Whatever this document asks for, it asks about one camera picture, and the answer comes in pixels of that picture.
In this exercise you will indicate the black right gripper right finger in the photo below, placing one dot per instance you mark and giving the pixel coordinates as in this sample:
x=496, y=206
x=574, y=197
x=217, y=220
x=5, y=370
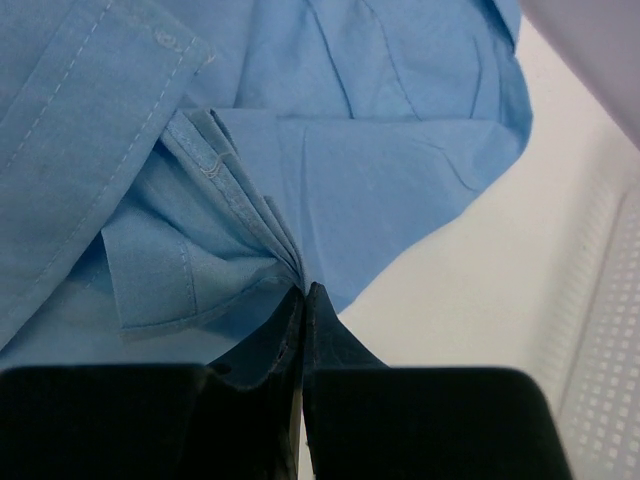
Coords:
x=367, y=420

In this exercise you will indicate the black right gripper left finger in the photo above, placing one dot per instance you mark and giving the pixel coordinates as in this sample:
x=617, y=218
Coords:
x=236, y=418

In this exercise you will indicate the light blue long sleeve shirt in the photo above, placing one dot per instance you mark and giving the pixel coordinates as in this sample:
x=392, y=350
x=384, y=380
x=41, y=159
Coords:
x=169, y=169

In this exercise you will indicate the white plastic mesh basket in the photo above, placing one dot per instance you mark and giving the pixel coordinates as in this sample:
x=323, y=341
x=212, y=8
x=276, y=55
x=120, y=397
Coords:
x=590, y=361

